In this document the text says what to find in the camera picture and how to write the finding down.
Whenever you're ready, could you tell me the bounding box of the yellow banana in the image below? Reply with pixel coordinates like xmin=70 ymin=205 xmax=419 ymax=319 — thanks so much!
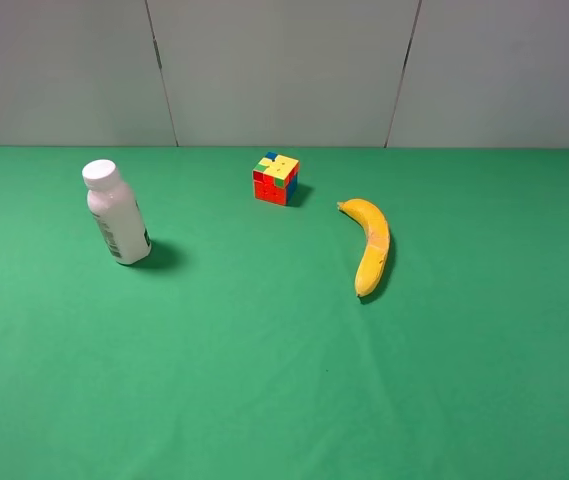
xmin=337 ymin=198 xmax=391 ymax=298

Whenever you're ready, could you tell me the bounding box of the multicolour puzzle cube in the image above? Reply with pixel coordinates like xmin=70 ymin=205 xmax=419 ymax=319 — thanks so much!
xmin=252 ymin=152 xmax=300 ymax=206

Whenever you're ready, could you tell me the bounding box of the green tablecloth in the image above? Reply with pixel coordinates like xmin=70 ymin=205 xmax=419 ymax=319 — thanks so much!
xmin=0 ymin=147 xmax=569 ymax=479

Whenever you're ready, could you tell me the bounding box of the white plastic bottle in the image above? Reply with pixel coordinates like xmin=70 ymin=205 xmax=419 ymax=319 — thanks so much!
xmin=82 ymin=159 xmax=151 ymax=265

